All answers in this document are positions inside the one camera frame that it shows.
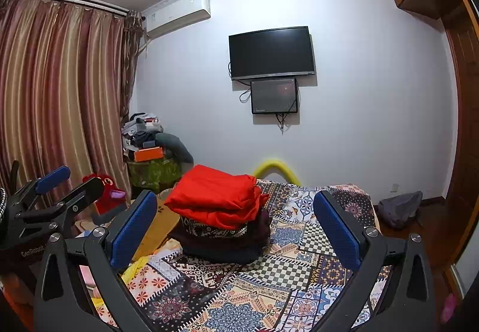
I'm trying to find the wooden wardrobe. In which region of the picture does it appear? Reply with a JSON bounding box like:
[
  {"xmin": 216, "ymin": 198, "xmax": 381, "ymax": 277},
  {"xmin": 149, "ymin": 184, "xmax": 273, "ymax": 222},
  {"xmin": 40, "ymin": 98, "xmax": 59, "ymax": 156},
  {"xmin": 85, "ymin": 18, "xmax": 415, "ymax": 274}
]
[{"xmin": 382, "ymin": 0, "xmax": 479, "ymax": 269}]

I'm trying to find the pile of grey clothes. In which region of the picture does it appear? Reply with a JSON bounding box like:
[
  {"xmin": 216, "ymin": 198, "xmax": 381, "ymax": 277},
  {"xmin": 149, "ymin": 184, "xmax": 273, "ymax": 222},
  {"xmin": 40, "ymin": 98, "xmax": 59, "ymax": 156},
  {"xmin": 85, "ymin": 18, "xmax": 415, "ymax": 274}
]
[{"xmin": 122, "ymin": 113, "xmax": 165, "ymax": 153}]

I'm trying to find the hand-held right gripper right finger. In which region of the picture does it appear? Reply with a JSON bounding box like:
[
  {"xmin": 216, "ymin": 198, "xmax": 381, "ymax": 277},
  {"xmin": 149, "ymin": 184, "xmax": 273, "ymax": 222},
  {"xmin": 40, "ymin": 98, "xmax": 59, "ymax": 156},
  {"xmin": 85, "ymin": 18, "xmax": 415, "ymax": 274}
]
[{"xmin": 307, "ymin": 190, "xmax": 438, "ymax": 332}]

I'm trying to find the black wall television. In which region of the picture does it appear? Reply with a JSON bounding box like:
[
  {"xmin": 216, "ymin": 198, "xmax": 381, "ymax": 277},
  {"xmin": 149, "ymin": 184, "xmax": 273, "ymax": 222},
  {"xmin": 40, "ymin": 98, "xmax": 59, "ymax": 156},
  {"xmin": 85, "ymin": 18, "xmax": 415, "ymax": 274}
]
[{"xmin": 228, "ymin": 26, "xmax": 315, "ymax": 81}]

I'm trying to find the patchwork patterned bed sheet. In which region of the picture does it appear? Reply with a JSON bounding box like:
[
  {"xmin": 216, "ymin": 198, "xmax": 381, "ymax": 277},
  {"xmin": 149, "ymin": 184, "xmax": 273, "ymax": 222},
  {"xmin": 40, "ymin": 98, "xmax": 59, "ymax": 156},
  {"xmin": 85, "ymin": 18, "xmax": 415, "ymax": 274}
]
[{"xmin": 93, "ymin": 178, "xmax": 393, "ymax": 332}]

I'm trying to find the grey bag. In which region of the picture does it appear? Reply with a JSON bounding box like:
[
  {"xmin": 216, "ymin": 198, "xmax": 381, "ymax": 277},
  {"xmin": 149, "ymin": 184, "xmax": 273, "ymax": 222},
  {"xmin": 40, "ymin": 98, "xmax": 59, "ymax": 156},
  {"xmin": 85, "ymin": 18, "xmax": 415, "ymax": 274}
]
[{"xmin": 377, "ymin": 191, "xmax": 423, "ymax": 231}]

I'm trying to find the yellow foam tube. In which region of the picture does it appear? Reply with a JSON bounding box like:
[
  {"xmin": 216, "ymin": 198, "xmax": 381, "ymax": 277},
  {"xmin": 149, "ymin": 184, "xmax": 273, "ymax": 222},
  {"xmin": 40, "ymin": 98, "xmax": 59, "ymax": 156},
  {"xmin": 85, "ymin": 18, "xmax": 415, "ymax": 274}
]
[{"xmin": 252, "ymin": 159, "xmax": 302, "ymax": 186}]

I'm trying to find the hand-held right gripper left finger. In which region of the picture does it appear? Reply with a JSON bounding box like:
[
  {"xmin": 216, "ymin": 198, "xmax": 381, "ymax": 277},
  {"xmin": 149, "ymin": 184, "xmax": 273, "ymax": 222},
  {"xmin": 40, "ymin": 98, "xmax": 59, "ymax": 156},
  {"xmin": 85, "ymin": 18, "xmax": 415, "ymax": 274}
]
[{"xmin": 33, "ymin": 190, "xmax": 158, "ymax": 332}]

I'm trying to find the orange box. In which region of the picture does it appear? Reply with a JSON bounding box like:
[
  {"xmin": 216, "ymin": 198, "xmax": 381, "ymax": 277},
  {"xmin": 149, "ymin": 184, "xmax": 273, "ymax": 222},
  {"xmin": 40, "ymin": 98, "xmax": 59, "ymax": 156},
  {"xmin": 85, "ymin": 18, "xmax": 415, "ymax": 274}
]
[{"xmin": 134, "ymin": 147, "xmax": 164, "ymax": 162}]

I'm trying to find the red jacket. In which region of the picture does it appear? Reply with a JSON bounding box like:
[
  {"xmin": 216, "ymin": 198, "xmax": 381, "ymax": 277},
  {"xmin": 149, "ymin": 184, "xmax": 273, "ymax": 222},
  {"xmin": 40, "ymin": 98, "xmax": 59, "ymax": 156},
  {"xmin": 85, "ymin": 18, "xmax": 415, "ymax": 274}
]
[{"xmin": 164, "ymin": 164, "xmax": 270, "ymax": 231}]

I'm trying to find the curtain rail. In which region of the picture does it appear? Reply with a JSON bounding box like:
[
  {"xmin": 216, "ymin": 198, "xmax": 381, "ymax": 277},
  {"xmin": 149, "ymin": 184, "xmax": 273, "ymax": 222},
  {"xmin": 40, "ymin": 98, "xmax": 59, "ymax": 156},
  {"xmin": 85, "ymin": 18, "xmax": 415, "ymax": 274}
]
[{"xmin": 4, "ymin": 0, "xmax": 141, "ymax": 18}]

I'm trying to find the dark folded garment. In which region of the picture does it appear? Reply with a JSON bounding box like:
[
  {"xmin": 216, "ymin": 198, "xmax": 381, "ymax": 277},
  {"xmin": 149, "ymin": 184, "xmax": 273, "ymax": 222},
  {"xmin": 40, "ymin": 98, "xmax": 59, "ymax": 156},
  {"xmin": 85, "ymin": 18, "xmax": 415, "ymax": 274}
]
[{"xmin": 181, "ymin": 240, "xmax": 263, "ymax": 265}]

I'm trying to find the patterned folded garment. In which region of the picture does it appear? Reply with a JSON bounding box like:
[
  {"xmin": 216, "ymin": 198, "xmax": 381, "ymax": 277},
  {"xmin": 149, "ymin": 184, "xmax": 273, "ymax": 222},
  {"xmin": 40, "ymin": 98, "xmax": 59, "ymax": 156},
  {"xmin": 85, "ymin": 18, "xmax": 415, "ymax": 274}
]
[{"xmin": 179, "ymin": 216, "xmax": 249, "ymax": 240}]

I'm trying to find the pink slipper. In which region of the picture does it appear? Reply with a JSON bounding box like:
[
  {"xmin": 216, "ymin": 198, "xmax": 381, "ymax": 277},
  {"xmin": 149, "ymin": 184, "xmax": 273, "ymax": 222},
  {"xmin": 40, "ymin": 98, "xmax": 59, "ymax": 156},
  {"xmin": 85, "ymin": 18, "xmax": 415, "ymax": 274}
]
[{"xmin": 441, "ymin": 292, "xmax": 457, "ymax": 323}]

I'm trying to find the yellow cloth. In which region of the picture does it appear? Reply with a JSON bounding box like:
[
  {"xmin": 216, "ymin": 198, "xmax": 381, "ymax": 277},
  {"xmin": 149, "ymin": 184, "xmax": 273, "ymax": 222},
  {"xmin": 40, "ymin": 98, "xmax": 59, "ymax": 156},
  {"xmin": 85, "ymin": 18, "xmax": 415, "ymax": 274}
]
[{"xmin": 92, "ymin": 255, "xmax": 150, "ymax": 308}]

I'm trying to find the maroon folded garment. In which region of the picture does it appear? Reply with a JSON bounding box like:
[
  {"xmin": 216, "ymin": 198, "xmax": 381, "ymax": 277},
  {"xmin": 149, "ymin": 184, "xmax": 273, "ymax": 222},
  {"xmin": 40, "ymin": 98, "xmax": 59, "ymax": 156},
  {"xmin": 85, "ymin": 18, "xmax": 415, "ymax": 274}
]
[{"xmin": 170, "ymin": 205, "xmax": 272, "ymax": 247}]

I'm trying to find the white air conditioner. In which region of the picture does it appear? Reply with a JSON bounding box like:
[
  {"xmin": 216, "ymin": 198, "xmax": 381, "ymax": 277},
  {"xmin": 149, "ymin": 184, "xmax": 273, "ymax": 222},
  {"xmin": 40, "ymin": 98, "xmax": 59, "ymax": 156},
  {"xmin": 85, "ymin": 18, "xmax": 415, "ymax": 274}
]
[{"xmin": 141, "ymin": 0, "xmax": 211, "ymax": 41}]

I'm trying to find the striped brown curtain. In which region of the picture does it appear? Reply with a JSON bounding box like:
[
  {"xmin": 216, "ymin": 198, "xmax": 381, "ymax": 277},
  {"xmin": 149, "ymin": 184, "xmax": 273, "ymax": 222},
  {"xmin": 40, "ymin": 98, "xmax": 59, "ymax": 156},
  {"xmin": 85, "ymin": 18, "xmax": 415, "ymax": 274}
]
[{"xmin": 0, "ymin": 0, "xmax": 145, "ymax": 213}]

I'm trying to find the red plush toy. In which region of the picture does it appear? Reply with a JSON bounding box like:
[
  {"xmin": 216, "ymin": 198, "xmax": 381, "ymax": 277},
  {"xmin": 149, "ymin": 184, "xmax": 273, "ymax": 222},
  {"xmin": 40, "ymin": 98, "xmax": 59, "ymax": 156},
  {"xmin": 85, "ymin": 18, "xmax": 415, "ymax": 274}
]
[{"xmin": 82, "ymin": 173, "xmax": 128, "ymax": 216}]

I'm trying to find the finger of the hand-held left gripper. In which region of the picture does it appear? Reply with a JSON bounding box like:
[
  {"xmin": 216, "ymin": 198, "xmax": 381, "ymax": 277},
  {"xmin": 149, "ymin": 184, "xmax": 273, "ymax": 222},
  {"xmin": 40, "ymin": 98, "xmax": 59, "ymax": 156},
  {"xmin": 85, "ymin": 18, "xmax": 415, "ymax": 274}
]
[
  {"xmin": 7, "ymin": 166, "xmax": 72, "ymax": 208},
  {"xmin": 14, "ymin": 177, "xmax": 106, "ymax": 232}
]

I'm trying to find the green patterned box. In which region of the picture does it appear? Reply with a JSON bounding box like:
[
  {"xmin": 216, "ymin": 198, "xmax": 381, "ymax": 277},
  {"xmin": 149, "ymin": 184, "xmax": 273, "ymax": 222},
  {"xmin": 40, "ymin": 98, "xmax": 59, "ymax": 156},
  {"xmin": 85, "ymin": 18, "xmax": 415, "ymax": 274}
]
[{"xmin": 126, "ymin": 158, "xmax": 180, "ymax": 192}]

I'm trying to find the pink cloth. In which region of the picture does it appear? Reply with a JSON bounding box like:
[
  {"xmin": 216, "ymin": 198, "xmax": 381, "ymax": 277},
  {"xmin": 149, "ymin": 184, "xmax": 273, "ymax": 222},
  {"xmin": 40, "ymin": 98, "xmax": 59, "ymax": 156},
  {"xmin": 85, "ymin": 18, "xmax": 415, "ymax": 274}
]
[{"xmin": 78, "ymin": 265, "xmax": 100, "ymax": 297}]

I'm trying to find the small black wall monitor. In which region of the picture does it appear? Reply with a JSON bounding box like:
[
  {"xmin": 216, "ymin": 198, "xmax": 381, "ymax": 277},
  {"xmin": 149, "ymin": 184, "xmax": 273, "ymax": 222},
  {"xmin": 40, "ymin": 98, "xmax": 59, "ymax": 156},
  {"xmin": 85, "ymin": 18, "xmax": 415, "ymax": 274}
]
[{"xmin": 250, "ymin": 78, "xmax": 299, "ymax": 114}]

